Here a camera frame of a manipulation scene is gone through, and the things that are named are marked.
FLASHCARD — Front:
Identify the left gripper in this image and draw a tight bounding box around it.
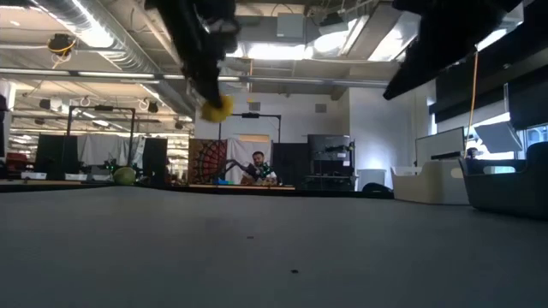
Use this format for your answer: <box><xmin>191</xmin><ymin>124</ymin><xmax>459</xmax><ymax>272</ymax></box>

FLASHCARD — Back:
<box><xmin>164</xmin><ymin>18</ymin><xmax>240</xmax><ymax>110</ymax></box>

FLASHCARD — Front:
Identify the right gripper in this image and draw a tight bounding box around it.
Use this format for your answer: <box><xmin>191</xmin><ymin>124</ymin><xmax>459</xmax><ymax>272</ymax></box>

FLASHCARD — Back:
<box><xmin>383</xmin><ymin>0</ymin><xmax>521</xmax><ymax>102</ymax></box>

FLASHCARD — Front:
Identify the yellow lemon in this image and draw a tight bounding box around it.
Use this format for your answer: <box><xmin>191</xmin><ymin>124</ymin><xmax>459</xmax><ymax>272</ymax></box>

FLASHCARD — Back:
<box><xmin>200</xmin><ymin>94</ymin><xmax>235</xmax><ymax>124</ymax></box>

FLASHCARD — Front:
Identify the white hanging sheet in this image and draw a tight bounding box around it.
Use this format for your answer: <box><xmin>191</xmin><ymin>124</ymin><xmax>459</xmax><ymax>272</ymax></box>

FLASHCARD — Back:
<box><xmin>76</xmin><ymin>133</ymin><xmax>146</xmax><ymax>172</ymax></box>
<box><xmin>225</xmin><ymin>133</ymin><xmax>273</xmax><ymax>186</ymax></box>

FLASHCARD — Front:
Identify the mandala tapestry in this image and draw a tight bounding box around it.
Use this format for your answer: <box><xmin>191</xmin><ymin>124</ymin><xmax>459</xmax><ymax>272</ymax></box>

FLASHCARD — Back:
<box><xmin>188</xmin><ymin>137</ymin><xmax>229</xmax><ymax>186</ymax></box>

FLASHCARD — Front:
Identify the ceiling light panel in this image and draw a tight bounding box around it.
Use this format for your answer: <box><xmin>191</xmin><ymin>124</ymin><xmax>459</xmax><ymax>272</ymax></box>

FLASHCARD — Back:
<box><xmin>226</xmin><ymin>41</ymin><xmax>310</xmax><ymax>61</ymax></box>

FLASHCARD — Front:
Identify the white display board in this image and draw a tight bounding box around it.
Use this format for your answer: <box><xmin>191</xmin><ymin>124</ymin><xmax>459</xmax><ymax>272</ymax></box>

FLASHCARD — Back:
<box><xmin>414</xmin><ymin>126</ymin><xmax>467</xmax><ymax>169</ymax></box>

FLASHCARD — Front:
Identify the black partition panel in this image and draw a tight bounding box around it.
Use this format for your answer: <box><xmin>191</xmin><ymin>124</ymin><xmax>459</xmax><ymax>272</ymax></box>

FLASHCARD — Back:
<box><xmin>271</xmin><ymin>141</ymin><xmax>312</xmax><ymax>186</ymax></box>
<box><xmin>142</xmin><ymin>137</ymin><xmax>169</xmax><ymax>186</ymax></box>
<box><xmin>34</xmin><ymin>134</ymin><xmax>80</xmax><ymax>181</ymax></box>

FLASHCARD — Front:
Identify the long ceiling pipe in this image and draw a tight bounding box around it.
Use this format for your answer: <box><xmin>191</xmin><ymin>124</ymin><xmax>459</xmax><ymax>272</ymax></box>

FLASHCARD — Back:
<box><xmin>0</xmin><ymin>67</ymin><xmax>393</xmax><ymax>90</ymax></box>

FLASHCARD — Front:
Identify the grey softbox panel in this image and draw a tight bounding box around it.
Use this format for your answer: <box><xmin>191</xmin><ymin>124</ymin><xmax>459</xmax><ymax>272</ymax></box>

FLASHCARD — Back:
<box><xmin>474</xmin><ymin>121</ymin><xmax>524</xmax><ymax>155</ymax></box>

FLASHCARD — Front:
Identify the white plastic basket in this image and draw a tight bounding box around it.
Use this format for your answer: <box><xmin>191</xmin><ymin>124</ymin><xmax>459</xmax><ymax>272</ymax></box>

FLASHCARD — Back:
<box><xmin>390</xmin><ymin>160</ymin><xmax>471</xmax><ymax>205</ymax></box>

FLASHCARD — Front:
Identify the white bin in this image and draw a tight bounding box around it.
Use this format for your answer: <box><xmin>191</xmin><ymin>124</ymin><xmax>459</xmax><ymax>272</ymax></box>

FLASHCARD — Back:
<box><xmin>356</xmin><ymin>169</ymin><xmax>387</xmax><ymax>192</ymax></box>

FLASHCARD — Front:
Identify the green lime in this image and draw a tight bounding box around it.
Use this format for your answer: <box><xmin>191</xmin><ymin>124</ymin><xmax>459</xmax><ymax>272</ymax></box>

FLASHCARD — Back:
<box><xmin>112</xmin><ymin>166</ymin><xmax>137</xmax><ymax>187</ymax></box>

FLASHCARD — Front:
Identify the red storage box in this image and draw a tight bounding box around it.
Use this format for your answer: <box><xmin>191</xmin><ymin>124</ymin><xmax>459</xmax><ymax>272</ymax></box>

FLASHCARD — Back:
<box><xmin>4</xmin><ymin>152</ymin><xmax>30</xmax><ymax>172</ymax></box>

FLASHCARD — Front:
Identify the black stand frame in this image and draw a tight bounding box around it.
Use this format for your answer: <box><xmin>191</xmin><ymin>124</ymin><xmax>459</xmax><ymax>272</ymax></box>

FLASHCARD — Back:
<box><xmin>217</xmin><ymin>111</ymin><xmax>283</xmax><ymax>145</ymax></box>
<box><xmin>65</xmin><ymin>104</ymin><xmax>137</xmax><ymax>169</ymax></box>

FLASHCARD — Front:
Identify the yellow hanging cable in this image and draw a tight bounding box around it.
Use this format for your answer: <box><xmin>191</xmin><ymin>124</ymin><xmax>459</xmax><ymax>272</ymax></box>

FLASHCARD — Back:
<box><xmin>462</xmin><ymin>50</ymin><xmax>480</xmax><ymax>163</ymax></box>

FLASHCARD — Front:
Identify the silver ventilation duct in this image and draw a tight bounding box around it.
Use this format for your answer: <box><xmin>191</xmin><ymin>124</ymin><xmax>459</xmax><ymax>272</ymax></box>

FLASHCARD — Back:
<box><xmin>33</xmin><ymin>0</ymin><xmax>198</xmax><ymax>116</ymax></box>

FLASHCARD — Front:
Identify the black aluminium table frame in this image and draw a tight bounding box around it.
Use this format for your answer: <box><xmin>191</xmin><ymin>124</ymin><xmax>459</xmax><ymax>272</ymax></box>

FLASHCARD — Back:
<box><xmin>0</xmin><ymin>179</ymin><xmax>395</xmax><ymax>200</ymax></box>

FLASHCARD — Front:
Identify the black yellow cable reel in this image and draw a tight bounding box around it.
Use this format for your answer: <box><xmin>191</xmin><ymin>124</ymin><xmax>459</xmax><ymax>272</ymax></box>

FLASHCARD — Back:
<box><xmin>46</xmin><ymin>33</ymin><xmax>78</xmax><ymax>69</ymax></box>

